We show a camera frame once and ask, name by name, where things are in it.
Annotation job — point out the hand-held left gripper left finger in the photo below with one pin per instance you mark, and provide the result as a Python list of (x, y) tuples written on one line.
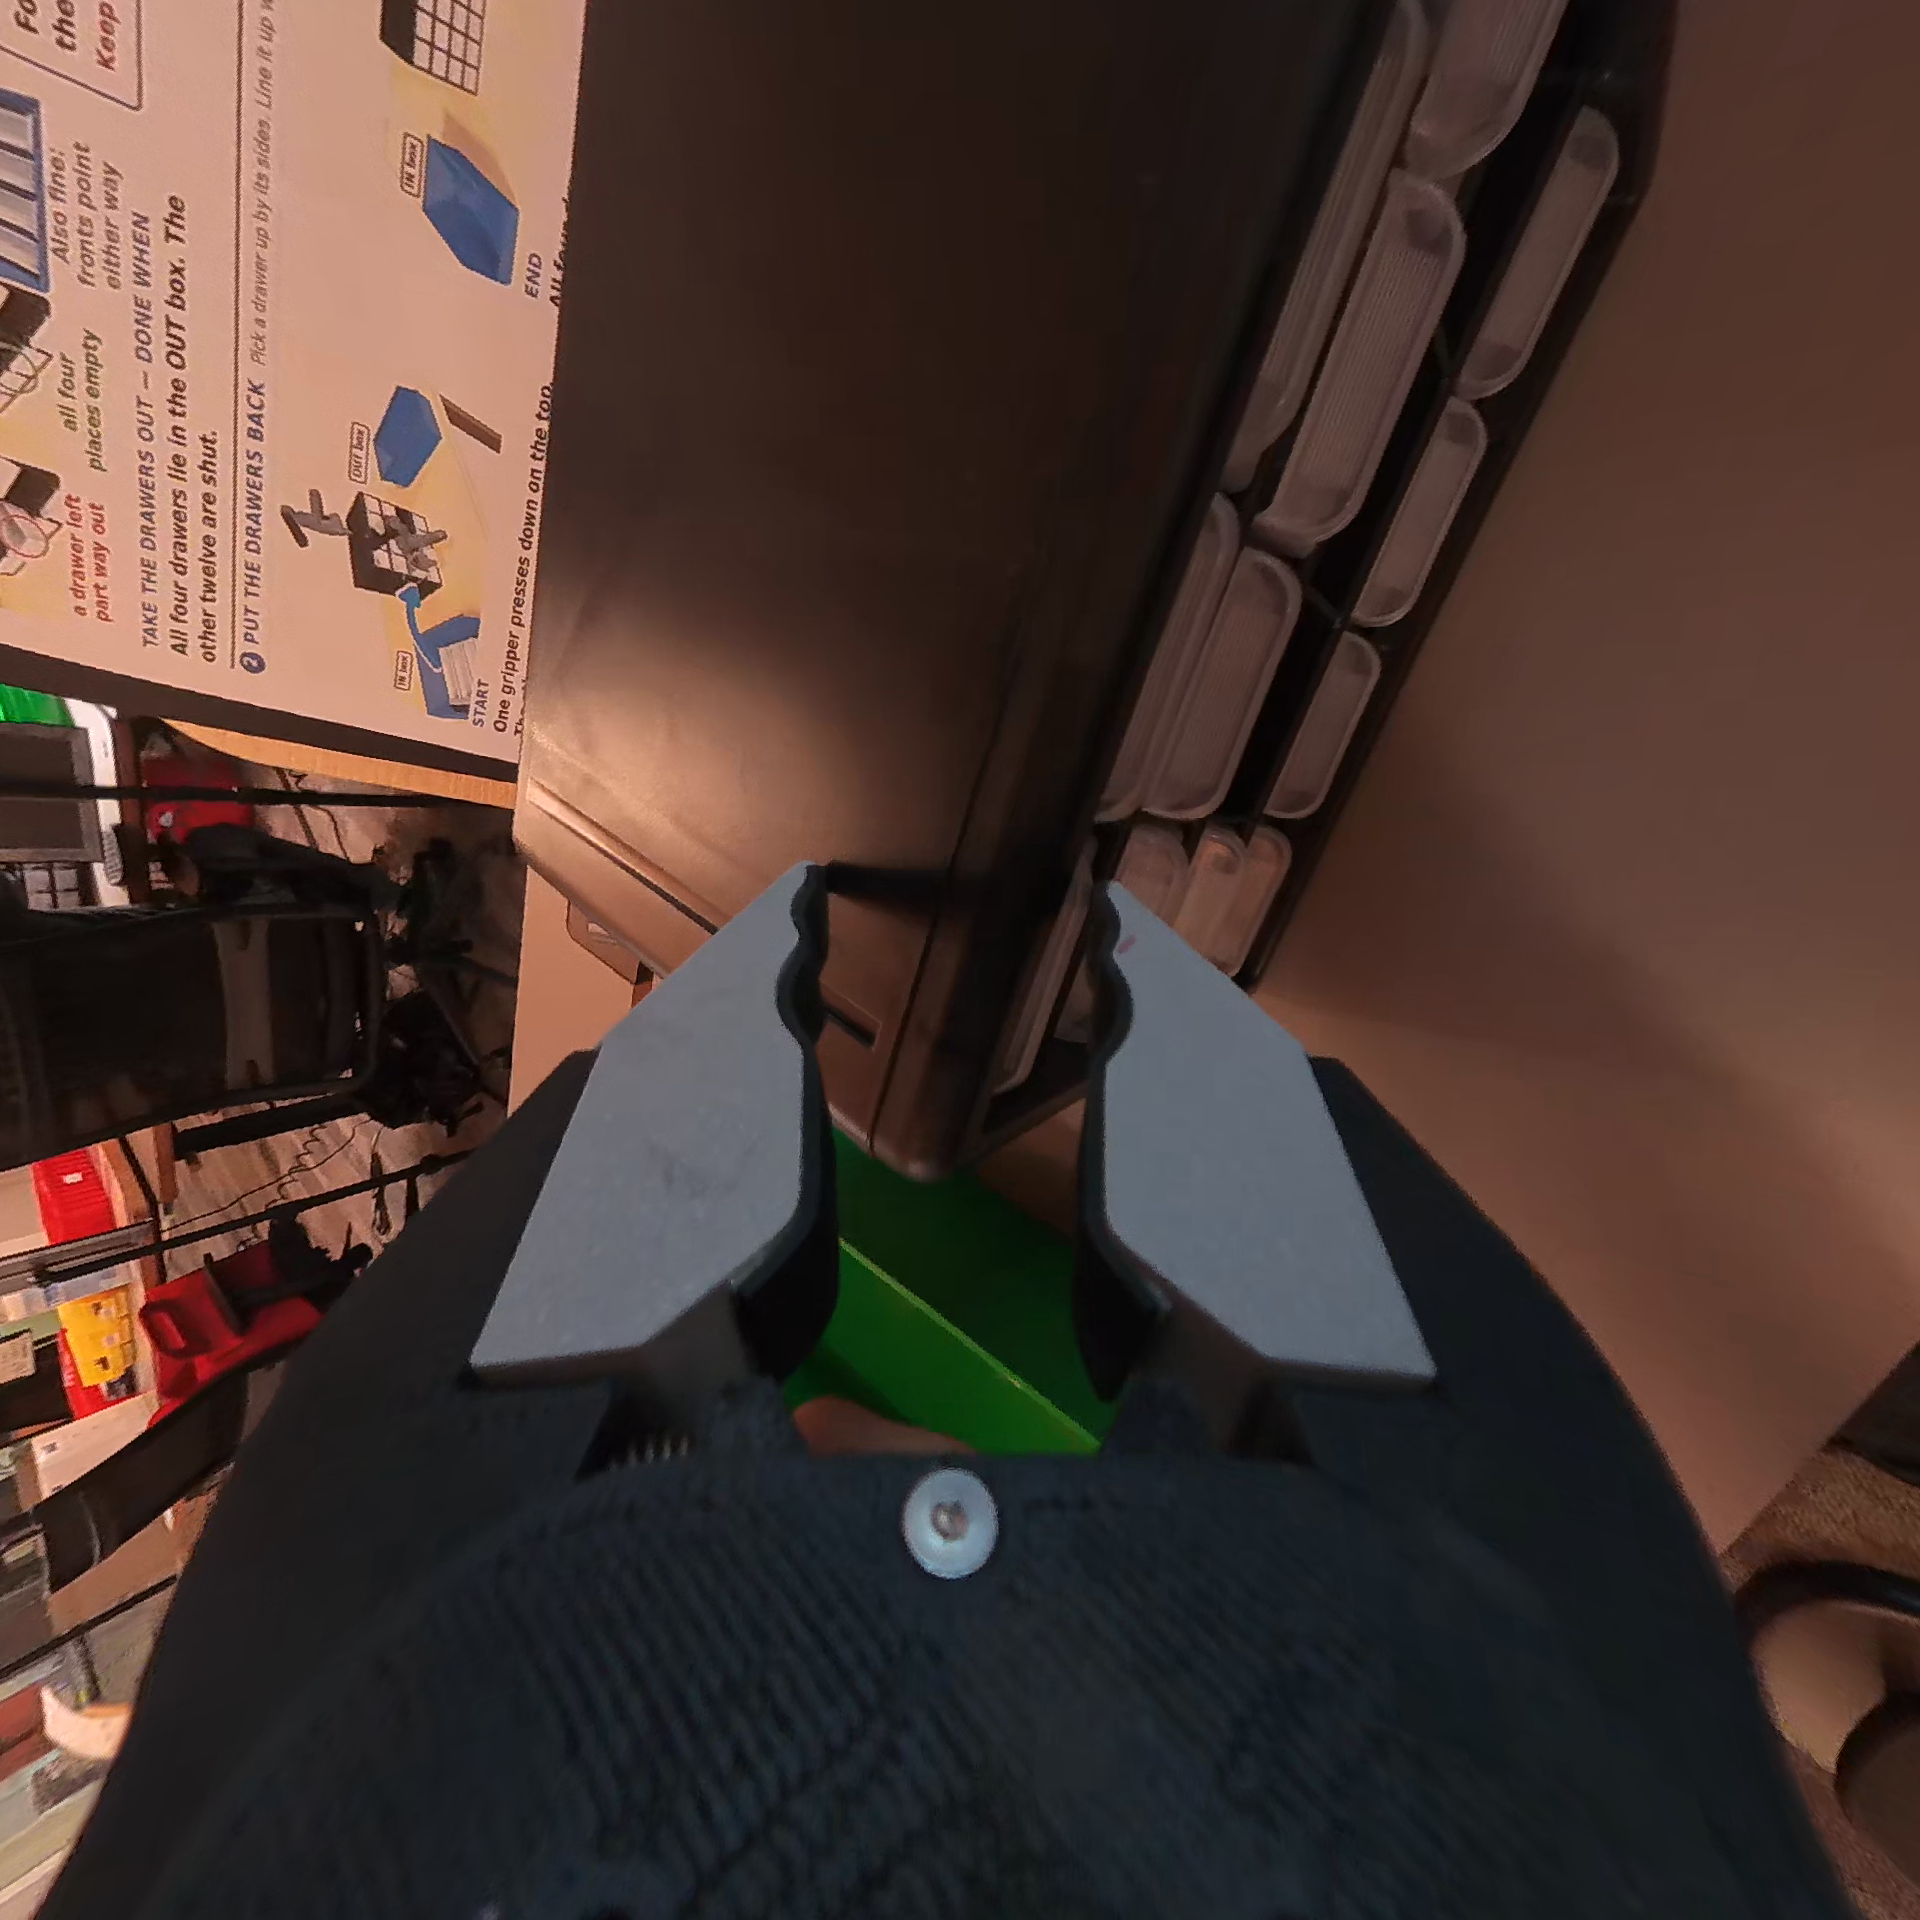
[(660, 1185)]

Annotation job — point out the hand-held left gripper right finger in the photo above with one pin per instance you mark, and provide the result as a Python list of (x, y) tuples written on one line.
[(1244, 1201)]

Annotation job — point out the black drawer cabinet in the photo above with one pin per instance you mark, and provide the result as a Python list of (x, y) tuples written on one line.
[(900, 450)]

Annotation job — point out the rows of clear drawers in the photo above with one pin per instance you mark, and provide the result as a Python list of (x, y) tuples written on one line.
[(1350, 404)]

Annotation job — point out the green plastic bin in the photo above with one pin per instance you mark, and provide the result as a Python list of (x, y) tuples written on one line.
[(961, 1304)]

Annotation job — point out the red container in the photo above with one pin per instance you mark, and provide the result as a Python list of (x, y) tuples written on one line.
[(224, 1320)]

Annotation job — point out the black office chair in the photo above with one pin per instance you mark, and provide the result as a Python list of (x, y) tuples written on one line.
[(164, 1020)]

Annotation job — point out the red crate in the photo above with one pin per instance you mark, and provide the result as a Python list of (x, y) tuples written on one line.
[(90, 1201)]

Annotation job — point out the yellow box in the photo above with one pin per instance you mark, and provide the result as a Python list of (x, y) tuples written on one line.
[(102, 1342)]

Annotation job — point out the printed instruction poster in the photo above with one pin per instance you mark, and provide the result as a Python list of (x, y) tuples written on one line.
[(301, 300)]

